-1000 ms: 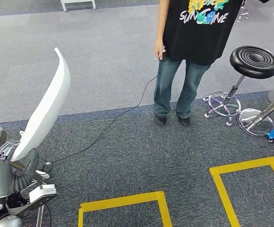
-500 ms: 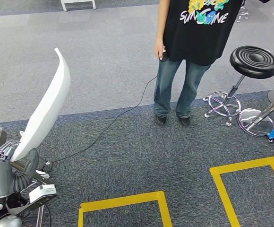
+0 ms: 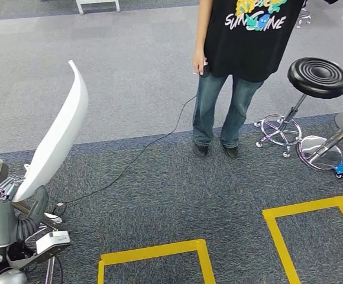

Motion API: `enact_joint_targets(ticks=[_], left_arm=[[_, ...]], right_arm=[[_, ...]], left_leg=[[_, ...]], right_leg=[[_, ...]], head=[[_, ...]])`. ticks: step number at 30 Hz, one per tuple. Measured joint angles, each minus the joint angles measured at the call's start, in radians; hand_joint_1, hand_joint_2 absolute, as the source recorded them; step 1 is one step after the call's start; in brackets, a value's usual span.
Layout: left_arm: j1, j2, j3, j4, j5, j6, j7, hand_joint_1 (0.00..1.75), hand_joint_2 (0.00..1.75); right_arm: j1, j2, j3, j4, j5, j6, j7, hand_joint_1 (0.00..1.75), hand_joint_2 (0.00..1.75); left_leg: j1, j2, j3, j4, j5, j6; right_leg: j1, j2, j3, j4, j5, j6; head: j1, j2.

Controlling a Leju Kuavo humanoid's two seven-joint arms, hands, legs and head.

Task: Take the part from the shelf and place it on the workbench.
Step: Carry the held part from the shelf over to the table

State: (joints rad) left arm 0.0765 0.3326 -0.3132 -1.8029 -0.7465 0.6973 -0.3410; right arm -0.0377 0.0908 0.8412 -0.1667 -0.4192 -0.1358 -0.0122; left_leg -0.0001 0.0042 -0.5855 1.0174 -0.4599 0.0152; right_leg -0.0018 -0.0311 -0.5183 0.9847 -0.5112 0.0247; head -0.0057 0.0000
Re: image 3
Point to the chrome chair base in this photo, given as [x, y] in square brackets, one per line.
[304, 15]

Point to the person's right hand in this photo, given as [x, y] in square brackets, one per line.
[198, 60]

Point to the white bench frame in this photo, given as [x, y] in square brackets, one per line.
[79, 8]

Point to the yellow floor tape square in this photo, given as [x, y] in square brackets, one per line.
[278, 243]

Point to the black stool with chrome base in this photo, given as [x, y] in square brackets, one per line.
[318, 76]

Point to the small handheld controller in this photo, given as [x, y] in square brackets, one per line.
[206, 71]

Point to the person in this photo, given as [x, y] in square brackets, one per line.
[248, 47]

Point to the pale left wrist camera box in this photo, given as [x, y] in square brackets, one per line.
[51, 241]

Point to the chrome stand frame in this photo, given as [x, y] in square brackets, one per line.
[49, 272]

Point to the white curved plastic part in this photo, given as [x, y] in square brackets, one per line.
[57, 133]

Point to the chrome belt stanchion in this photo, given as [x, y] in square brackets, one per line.
[320, 156]

